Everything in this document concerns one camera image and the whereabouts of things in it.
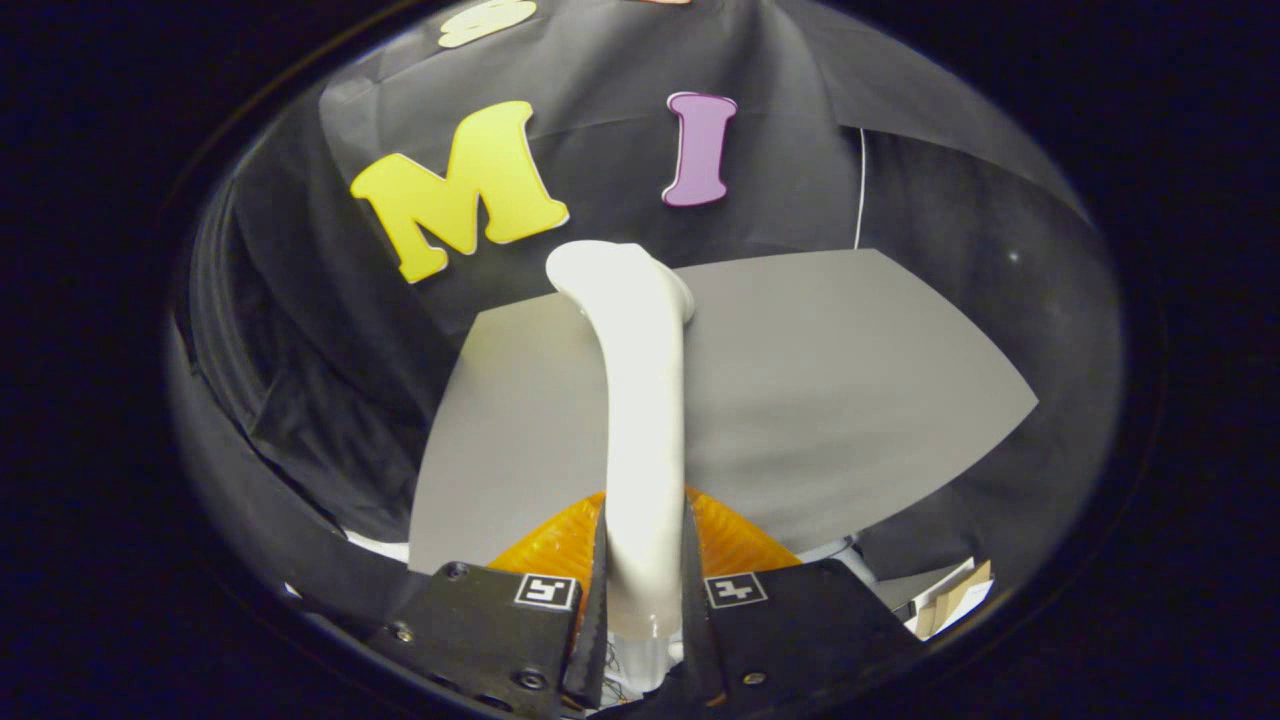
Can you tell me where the white garment steamer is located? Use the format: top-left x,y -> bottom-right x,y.
545,240 -> 696,696

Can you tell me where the grey and beige cabinet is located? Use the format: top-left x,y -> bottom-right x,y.
408,248 -> 1041,581

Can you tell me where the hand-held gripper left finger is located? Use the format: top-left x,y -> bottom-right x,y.
365,490 -> 609,720

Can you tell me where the black backdrop cloth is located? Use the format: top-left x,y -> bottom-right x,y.
170,0 -> 1121,641

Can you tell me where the stack of papers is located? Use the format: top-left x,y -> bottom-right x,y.
905,558 -> 996,641

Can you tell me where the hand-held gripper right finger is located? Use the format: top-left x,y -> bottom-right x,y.
682,487 -> 921,720

